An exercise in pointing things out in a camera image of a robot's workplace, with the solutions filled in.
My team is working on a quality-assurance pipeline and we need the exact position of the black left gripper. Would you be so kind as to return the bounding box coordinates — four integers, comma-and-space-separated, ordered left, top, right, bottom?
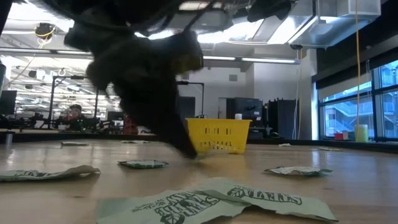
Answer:
85, 29, 205, 159

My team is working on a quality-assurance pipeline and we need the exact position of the Stevia sweetener packet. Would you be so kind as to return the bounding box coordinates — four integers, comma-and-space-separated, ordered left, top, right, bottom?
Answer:
0, 164, 101, 183
192, 177, 339, 223
96, 189, 249, 224

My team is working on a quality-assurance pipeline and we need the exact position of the red object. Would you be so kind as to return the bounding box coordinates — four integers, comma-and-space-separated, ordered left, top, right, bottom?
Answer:
123, 114, 139, 135

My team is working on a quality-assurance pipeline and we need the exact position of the black pole stand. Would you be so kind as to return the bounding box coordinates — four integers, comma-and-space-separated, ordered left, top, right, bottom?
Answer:
176, 80, 205, 118

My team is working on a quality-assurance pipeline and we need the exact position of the yellow plastic slotted basket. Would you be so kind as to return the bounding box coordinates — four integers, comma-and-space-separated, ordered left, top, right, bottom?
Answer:
185, 118, 252, 155

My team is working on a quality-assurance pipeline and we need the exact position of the black equipment cabinet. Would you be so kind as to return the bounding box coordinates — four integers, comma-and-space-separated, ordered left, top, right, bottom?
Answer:
233, 97, 264, 139

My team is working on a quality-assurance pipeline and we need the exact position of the person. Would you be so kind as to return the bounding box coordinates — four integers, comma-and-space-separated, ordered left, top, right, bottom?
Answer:
63, 104, 94, 131

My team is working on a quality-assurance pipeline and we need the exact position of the tall black panel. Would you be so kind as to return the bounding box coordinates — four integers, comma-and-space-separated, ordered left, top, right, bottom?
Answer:
267, 98, 298, 140

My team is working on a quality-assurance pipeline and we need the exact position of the ceiling light bar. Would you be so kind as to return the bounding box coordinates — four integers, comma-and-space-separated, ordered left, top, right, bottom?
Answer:
202, 55, 302, 65
0, 47, 94, 56

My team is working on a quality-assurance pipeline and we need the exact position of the black computer monitor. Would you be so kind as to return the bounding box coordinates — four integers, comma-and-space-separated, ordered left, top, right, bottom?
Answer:
0, 90, 18, 116

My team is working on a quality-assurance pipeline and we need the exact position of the yellow-green cylinder container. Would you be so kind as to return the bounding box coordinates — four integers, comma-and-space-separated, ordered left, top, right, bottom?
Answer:
354, 124, 369, 143

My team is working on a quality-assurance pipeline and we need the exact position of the black aluminium table frame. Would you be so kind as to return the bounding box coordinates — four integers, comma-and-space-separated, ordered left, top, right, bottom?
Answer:
0, 130, 398, 153

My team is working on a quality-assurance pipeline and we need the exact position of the black metal stand frame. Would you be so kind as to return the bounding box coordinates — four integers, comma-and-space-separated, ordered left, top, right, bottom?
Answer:
48, 75, 100, 129

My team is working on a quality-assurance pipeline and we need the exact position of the black ceiling cable reel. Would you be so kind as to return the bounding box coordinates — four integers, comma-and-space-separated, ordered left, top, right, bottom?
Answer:
34, 22, 57, 40

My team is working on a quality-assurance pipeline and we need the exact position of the metal ceiling air duct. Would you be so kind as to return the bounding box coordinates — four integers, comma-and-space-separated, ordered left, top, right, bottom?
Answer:
287, 0, 382, 49

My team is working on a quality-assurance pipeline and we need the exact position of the long yellow power cord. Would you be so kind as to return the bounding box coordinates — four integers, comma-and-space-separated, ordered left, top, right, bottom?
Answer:
354, 0, 362, 141

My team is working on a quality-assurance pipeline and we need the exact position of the window with black frame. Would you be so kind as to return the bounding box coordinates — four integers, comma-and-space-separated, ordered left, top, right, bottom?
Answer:
317, 58, 398, 140

